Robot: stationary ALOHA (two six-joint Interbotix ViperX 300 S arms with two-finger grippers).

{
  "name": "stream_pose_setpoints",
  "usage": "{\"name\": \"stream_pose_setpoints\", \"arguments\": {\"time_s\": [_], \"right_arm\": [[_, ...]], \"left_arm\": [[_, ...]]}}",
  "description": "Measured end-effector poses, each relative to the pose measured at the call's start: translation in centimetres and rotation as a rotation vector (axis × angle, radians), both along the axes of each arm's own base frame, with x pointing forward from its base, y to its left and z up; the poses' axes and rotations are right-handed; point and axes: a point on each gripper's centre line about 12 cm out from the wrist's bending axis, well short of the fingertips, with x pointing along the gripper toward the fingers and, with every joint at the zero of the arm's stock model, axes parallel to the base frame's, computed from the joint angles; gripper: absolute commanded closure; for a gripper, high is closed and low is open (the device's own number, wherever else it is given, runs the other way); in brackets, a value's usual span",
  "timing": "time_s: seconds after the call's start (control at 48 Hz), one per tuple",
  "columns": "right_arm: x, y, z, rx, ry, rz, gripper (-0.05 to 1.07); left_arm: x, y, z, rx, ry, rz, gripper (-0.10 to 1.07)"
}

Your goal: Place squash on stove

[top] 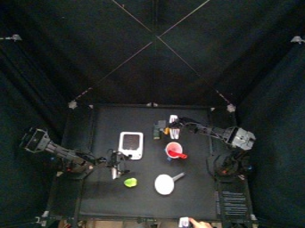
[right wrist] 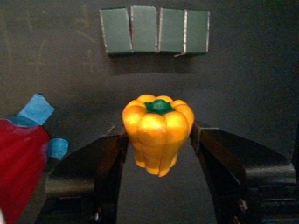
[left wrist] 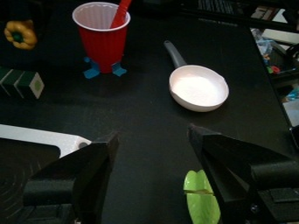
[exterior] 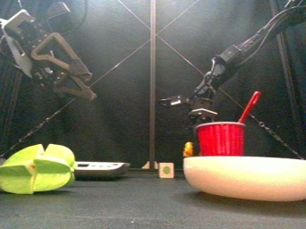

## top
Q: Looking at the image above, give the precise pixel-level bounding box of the white toy induction stove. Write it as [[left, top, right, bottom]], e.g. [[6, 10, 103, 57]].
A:
[[116, 131, 144, 161]]

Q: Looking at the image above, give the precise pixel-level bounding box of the person's bare hand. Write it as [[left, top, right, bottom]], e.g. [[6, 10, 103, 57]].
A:
[[188, 217, 214, 228]]

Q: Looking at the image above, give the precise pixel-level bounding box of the dark green striped box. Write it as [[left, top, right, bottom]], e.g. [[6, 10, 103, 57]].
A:
[[152, 119, 167, 141]]

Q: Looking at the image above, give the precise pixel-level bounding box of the bright green toy vegetable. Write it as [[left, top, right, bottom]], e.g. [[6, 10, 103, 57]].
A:
[[123, 177, 139, 189]]

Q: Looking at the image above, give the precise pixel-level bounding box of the red toy cup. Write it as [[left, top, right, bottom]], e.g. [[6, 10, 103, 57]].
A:
[[164, 142, 188, 161]]

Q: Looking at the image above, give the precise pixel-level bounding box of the white round bowl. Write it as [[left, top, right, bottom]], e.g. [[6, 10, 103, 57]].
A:
[[154, 172, 186, 196]]

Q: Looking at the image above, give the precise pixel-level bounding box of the small white device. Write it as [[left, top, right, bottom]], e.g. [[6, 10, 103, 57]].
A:
[[178, 216, 191, 228]]

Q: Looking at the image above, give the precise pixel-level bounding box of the thin diagonal brace wire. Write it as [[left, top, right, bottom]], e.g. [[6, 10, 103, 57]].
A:
[[111, 0, 232, 106], [72, 0, 212, 102]]

